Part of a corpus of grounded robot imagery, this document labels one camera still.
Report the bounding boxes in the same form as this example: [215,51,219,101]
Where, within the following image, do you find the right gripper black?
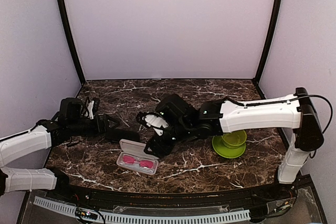
[144,120,193,158]

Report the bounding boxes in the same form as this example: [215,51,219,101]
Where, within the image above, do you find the black glasses case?
[104,129,140,143]

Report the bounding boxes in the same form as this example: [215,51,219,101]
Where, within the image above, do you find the pink glasses case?
[116,140,159,175]

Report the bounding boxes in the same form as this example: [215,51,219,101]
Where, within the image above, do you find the pink translucent sunglasses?
[122,155,154,169]

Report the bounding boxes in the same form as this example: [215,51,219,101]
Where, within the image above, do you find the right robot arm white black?
[138,87,324,200]

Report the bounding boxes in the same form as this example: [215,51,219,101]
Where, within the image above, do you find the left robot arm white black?
[1,98,120,201]

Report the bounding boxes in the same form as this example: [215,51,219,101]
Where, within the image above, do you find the green plate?
[212,135,246,159]

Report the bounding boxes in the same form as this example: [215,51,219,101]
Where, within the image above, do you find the green bowl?
[222,130,247,149]

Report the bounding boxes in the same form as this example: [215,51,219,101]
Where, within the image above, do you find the black front rail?
[46,184,297,209]

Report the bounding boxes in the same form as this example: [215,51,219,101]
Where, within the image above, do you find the white slotted cable duct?
[33,196,251,223]

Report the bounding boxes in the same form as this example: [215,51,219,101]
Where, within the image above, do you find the left black frame post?
[57,0,86,85]

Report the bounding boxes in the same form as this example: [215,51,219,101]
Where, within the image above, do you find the black frame post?
[57,0,86,85]
[253,0,281,85]

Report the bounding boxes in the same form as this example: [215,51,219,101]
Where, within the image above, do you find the right black frame post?
[253,0,281,85]

